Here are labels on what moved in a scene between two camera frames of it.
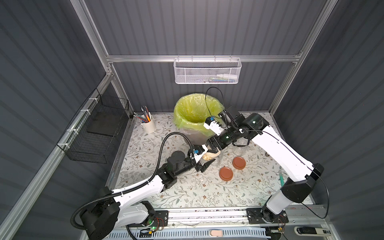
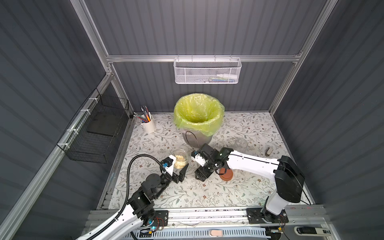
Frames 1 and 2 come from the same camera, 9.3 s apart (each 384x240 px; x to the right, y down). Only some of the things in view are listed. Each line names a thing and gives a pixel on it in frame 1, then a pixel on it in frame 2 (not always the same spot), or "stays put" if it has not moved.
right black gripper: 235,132 → 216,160
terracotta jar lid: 225,173 stays put
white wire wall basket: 207,70 stays put
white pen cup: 149,126 stays put
